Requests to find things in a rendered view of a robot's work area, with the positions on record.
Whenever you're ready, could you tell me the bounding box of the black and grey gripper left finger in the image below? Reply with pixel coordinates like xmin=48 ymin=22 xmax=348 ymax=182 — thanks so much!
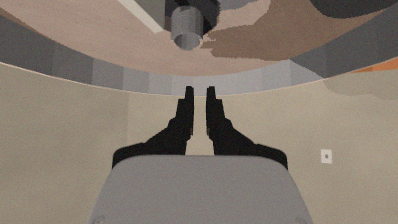
xmin=112 ymin=86 xmax=194 ymax=169

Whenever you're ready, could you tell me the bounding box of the grey metal cylinder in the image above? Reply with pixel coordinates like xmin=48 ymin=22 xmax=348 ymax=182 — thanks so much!
xmin=171 ymin=6 xmax=203 ymax=50

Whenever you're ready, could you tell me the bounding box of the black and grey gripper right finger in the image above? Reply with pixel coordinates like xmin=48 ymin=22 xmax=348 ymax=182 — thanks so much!
xmin=206 ymin=86 xmax=288 ymax=170

